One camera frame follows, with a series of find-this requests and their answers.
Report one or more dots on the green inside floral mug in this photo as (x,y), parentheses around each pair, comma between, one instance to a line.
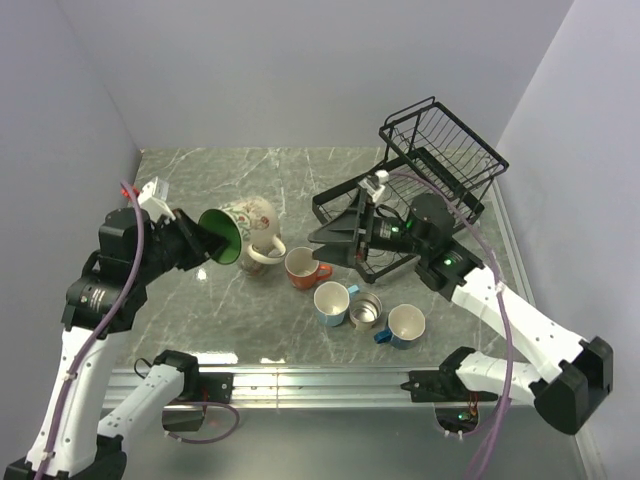
(250,221)

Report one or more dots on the aluminium mounting rail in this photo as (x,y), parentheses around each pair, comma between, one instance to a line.
(282,386)

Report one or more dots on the black wire dish rack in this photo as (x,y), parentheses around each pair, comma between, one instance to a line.
(427,140)

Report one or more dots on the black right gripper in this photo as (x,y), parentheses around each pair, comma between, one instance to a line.
(344,232)

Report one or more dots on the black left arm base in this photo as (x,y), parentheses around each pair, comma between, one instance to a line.
(209,386)

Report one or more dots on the stainless steel cup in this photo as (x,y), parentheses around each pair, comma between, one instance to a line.
(364,311)

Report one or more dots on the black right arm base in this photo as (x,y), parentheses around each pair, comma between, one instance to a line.
(436,386)

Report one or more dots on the light blue mug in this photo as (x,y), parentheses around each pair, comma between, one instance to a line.
(332,301)

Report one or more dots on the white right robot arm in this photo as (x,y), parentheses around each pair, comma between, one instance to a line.
(564,376)

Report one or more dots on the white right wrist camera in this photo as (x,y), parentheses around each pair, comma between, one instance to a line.
(375,184)

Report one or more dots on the orange mug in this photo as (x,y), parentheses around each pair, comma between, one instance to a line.
(303,271)

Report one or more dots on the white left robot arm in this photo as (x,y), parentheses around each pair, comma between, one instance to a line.
(75,441)

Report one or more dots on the beige floral mug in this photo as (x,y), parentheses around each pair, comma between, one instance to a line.
(252,267)

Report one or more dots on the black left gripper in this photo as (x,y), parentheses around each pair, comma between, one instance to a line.
(200,243)

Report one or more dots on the dark blue handled mug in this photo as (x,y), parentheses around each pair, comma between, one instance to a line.
(405,325)

